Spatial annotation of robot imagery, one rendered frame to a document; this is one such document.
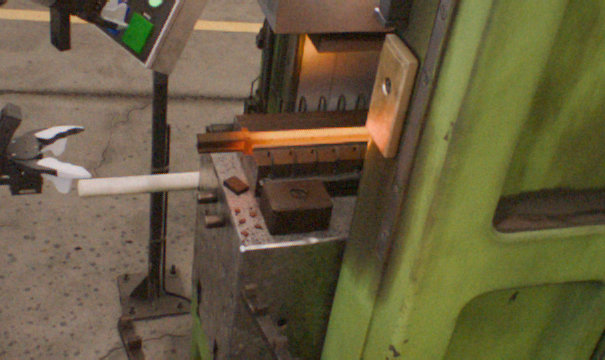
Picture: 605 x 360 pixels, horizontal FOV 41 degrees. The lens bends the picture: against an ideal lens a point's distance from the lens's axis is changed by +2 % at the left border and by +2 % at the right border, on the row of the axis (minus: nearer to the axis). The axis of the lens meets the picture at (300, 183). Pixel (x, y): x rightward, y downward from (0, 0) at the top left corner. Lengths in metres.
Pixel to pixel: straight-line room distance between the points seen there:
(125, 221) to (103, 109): 0.75
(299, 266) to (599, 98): 0.62
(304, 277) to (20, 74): 2.44
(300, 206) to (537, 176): 0.43
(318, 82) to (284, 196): 0.39
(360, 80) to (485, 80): 0.78
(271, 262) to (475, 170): 0.50
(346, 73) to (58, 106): 1.96
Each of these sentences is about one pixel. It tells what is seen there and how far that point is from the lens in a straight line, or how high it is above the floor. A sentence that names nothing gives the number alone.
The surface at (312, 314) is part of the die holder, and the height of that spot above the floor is 0.71.
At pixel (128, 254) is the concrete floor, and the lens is 2.78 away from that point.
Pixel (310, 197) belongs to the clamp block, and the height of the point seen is 0.98.
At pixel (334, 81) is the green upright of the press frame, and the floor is 1.02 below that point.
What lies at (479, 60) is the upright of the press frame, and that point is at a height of 1.43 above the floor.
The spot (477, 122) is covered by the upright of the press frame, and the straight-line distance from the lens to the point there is 1.09.
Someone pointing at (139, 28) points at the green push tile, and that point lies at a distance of 1.91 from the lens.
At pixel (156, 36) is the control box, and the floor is 1.02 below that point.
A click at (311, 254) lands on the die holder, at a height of 0.88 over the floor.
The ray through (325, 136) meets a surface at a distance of 1.61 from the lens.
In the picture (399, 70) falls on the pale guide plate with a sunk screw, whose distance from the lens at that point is 1.19.
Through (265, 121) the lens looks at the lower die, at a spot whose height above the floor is 0.99.
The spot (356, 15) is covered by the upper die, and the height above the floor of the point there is 1.30.
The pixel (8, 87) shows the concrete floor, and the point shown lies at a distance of 3.68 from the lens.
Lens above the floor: 1.88
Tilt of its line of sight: 36 degrees down
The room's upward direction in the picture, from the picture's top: 10 degrees clockwise
